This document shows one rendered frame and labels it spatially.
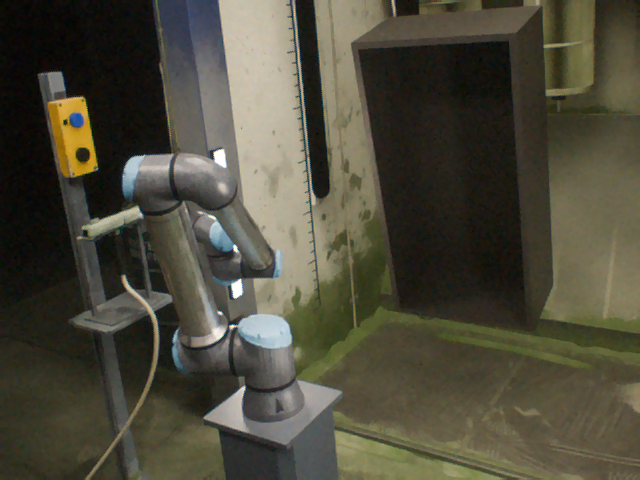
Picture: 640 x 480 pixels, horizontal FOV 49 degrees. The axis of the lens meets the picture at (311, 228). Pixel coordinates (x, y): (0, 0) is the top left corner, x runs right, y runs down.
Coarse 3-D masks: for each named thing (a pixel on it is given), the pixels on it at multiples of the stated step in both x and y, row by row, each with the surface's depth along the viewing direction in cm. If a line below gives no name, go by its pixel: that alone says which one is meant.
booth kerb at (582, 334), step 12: (384, 300) 407; (480, 324) 377; (540, 324) 358; (552, 324) 354; (564, 324) 351; (576, 324) 347; (588, 324) 344; (540, 336) 360; (552, 336) 356; (564, 336) 352; (576, 336) 349; (588, 336) 346; (600, 336) 342; (612, 336) 339; (624, 336) 336; (636, 336) 333; (612, 348) 341; (624, 348) 337; (636, 348) 334
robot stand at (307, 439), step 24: (312, 384) 221; (216, 408) 213; (240, 408) 212; (312, 408) 208; (240, 432) 201; (264, 432) 198; (288, 432) 197; (312, 432) 205; (240, 456) 206; (264, 456) 200; (288, 456) 198; (312, 456) 206
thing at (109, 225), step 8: (136, 208) 251; (112, 216) 243; (120, 216) 244; (128, 216) 246; (136, 216) 249; (88, 224) 236; (96, 224) 236; (104, 224) 238; (112, 224) 240; (120, 224) 243; (128, 224) 247; (88, 232) 233; (96, 232) 235; (104, 232) 238; (112, 232) 243; (88, 240) 234; (112, 240) 244; (120, 240) 245; (112, 248) 245; (120, 248) 245; (120, 256) 246; (120, 264) 247; (120, 272) 247
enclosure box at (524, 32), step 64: (384, 64) 281; (448, 64) 279; (512, 64) 231; (384, 128) 286; (448, 128) 293; (512, 128) 279; (384, 192) 290; (448, 192) 308; (512, 192) 293; (448, 256) 325; (512, 256) 308; (512, 320) 289
